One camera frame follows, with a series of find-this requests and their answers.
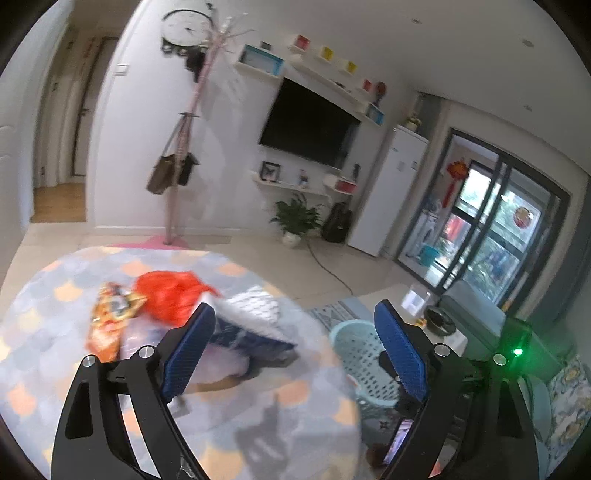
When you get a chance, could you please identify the orange snack packet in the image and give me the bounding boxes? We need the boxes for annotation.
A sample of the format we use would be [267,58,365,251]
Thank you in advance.
[87,281,148,363]

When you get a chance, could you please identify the green potted plant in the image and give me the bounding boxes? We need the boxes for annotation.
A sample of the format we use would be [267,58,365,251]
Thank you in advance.
[270,194,326,248]

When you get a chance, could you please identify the clear white plastic bag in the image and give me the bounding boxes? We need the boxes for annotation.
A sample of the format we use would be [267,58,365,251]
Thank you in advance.
[117,318,250,384]

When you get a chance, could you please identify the red hanging knot ornament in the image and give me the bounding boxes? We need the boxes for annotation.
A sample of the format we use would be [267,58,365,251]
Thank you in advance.
[442,158,471,208]

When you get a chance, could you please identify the black wall television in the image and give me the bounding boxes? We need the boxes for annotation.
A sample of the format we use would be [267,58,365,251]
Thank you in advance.
[259,77,362,170]

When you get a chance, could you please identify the hallway door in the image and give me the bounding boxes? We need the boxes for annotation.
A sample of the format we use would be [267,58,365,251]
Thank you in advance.
[67,78,95,178]

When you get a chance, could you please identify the black backpack on floor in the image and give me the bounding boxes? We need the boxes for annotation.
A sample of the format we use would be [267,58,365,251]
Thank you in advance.
[322,202,353,244]

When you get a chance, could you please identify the dark round ashtray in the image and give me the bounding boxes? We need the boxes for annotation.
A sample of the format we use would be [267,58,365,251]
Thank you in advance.
[424,305,458,334]

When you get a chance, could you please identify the brown hanging bag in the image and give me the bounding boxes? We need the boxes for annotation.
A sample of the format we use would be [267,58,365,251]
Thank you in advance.
[146,154,178,195]

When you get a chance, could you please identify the blue box wall shelf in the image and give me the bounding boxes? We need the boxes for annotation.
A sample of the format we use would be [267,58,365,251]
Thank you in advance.
[235,44,284,83]

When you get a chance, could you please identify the dark floor cable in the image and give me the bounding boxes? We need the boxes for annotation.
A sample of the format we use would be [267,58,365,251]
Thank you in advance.
[305,235,357,296]

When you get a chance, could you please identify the low white wall shelf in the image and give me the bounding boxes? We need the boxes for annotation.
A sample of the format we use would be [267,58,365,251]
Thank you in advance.
[249,170,356,199]

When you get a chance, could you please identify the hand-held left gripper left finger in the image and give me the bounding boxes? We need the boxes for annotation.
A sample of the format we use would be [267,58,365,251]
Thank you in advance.
[50,302,218,480]

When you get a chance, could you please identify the smartphone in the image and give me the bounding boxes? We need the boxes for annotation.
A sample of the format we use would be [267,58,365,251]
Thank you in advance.
[382,418,415,466]

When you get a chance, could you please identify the light blue plastic basket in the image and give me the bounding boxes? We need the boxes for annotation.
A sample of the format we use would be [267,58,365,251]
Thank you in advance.
[329,319,411,409]

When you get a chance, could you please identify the grey sofa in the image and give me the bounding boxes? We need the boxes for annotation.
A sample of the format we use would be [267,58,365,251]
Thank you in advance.
[438,279,561,472]

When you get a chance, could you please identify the white and navy clothing pile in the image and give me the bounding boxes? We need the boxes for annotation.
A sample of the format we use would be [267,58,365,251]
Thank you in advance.
[208,285,298,365]

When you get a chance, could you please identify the white washing machine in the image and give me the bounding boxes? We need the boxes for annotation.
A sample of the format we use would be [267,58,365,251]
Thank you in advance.
[418,210,441,252]

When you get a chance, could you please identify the dark framed glass door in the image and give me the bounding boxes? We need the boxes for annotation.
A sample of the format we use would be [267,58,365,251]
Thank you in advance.
[392,127,571,308]

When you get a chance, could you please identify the round wall clock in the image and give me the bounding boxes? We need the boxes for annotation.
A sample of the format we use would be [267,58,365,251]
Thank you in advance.
[161,9,214,49]

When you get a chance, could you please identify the long white wall shelf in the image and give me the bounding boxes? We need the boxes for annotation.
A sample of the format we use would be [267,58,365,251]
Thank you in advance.
[288,53,377,121]

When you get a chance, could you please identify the patterned blue rug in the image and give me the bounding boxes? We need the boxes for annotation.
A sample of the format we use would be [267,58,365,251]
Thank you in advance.
[305,295,384,335]

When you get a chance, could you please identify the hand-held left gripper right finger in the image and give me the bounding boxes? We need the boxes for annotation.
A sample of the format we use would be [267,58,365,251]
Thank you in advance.
[374,299,542,480]

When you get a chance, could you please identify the pink coat rack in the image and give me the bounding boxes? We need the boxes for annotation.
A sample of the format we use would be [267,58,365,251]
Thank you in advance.
[147,14,252,250]

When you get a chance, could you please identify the small white box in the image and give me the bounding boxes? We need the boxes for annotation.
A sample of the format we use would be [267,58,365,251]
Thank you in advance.
[401,284,432,315]

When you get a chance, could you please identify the floral patterned cushion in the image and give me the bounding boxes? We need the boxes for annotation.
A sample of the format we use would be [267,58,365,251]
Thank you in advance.
[545,353,591,467]

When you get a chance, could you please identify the white coffee table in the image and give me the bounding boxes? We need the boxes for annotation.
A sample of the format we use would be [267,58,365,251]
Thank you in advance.
[399,284,469,358]

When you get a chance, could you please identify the black hanging bag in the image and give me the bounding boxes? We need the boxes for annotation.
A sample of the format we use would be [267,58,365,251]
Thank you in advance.
[176,152,200,186]

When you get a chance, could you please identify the red plastic bag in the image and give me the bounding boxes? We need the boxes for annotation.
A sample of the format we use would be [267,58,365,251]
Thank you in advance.
[134,270,221,329]

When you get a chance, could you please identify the white refrigerator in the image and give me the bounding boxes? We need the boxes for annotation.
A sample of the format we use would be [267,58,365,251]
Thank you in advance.
[347,124,430,258]

